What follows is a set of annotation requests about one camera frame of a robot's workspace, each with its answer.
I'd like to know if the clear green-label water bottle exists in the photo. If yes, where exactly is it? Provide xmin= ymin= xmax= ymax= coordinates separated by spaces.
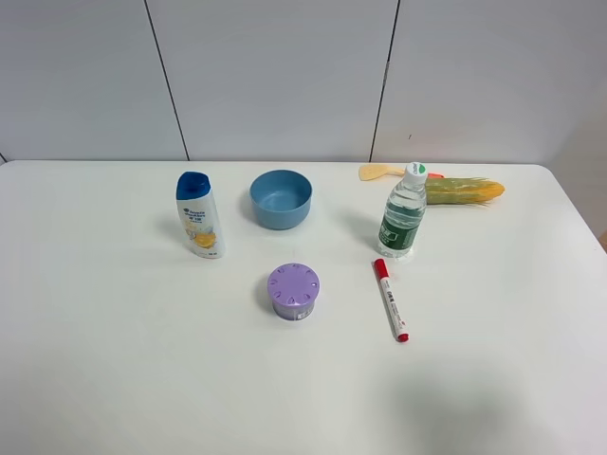
xmin=378 ymin=162 xmax=428 ymax=259

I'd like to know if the blue plastic bowl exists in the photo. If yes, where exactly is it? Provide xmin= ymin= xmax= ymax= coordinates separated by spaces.
xmin=249 ymin=170 xmax=313 ymax=230

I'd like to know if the purple air freshener jar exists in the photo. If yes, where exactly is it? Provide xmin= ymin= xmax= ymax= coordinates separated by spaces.
xmin=267 ymin=263 xmax=321 ymax=321

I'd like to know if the yellow orange rice spatula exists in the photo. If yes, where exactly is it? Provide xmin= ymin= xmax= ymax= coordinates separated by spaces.
xmin=359 ymin=163 xmax=446 ymax=181

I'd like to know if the white blue shampoo bottle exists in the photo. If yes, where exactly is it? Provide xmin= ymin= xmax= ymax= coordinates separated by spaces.
xmin=175 ymin=172 xmax=226 ymax=259

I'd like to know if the red white marker pen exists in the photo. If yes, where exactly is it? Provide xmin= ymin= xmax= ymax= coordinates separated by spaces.
xmin=373 ymin=259 xmax=410 ymax=343

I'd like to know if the toy corn cob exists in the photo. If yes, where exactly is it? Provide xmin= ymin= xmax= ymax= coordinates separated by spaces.
xmin=425 ymin=177 xmax=505 ymax=205

